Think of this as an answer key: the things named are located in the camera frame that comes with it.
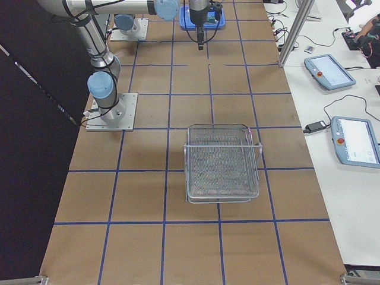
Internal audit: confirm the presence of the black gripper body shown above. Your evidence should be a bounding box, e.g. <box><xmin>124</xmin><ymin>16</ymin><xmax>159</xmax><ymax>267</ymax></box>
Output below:
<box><xmin>195</xmin><ymin>26</ymin><xmax>204</xmax><ymax>43</ymax></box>

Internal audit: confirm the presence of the blue plastic tray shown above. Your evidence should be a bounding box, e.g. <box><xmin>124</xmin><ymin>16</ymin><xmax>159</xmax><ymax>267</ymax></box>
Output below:
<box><xmin>179</xmin><ymin>5</ymin><xmax>226</xmax><ymax>30</ymax></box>

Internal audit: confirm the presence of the green terminal block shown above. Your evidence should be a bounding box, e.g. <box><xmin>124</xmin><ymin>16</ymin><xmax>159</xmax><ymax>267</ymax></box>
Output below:
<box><xmin>207</xmin><ymin>12</ymin><xmax>217</xmax><ymax>24</ymax></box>

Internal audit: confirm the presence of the small remote control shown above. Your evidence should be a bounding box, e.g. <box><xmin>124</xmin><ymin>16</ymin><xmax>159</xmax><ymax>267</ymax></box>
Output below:
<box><xmin>304</xmin><ymin>46</ymin><xmax>314</xmax><ymax>54</ymax></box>

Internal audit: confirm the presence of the far teach pendant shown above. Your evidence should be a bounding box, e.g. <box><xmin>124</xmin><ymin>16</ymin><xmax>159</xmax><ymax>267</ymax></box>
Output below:
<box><xmin>303</xmin><ymin>54</ymin><xmax>356</xmax><ymax>90</ymax></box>

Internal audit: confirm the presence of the teach pendant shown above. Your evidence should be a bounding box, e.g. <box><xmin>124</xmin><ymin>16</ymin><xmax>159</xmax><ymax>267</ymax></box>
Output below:
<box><xmin>331</xmin><ymin>116</ymin><xmax>379</xmax><ymax>169</ymax></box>
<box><xmin>303</xmin><ymin>54</ymin><xmax>356</xmax><ymax>90</ymax></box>

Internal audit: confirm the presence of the black power adapter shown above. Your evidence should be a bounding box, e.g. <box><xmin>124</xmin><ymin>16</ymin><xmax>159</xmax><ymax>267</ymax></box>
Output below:
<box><xmin>303</xmin><ymin>121</ymin><xmax>327</xmax><ymax>134</ymax></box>

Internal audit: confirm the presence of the near teach pendant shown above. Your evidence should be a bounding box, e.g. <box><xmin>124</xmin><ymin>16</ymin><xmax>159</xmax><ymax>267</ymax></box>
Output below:
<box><xmin>331</xmin><ymin>116</ymin><xmax>379</xmax><ymax>169</ymax></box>

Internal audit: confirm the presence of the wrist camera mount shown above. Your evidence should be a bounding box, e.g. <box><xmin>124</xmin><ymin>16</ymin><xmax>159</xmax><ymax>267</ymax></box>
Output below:
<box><xmin>210</xmin><ymin>1</ymin><xmax>223</xmax><ymax>21</ymax></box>

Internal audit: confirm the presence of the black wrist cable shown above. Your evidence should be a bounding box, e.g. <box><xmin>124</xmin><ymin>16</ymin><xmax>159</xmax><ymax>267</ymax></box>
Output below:
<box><xmin>180</xmin><ymin>0</ymin><xmax>222</xmax><ymax>44</ymax></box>

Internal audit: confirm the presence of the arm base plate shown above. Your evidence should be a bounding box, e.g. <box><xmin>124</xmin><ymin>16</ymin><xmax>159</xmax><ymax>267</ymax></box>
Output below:
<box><xmin>85</xmin><ymin>93</ymin><xmax>138</xmax><ymax>131</ymax></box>
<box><xmin>110</xmin><ymin>14</ymin><xmax>149</xmax><ymax>42</ymax></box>

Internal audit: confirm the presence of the aluminium frame post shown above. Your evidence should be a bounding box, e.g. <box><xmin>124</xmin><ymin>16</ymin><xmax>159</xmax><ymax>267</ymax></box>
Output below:
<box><xmin>278</xmin><ymin>0</ymin><xmax>315</xmax><ymax>68</ymax></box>

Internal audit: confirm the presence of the wire mesh shelf basket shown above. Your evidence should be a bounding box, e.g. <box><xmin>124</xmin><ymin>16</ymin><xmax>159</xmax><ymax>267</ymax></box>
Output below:
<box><xmin>184</xmin><ymin>124</ymin><xmax>262</xmax><ymax>204</ymax></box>

